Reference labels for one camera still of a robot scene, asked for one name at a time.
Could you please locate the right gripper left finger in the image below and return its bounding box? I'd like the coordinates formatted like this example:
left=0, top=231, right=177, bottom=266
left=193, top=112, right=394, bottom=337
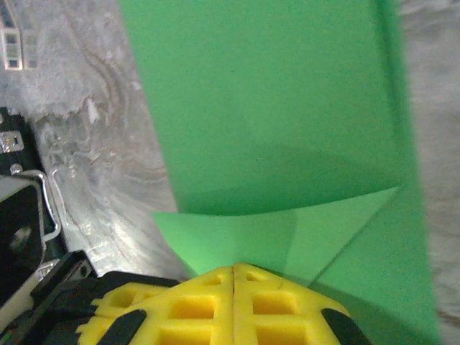
left=75, top=264, right=235, bottom=345

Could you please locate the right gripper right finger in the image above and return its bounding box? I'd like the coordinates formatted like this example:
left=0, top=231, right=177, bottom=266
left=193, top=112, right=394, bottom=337
left=233, top=262, right=374, bottom=345

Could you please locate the green cloth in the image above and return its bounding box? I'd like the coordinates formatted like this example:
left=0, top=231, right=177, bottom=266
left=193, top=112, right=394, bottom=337
left=118, top=0, right=443, bottom=345

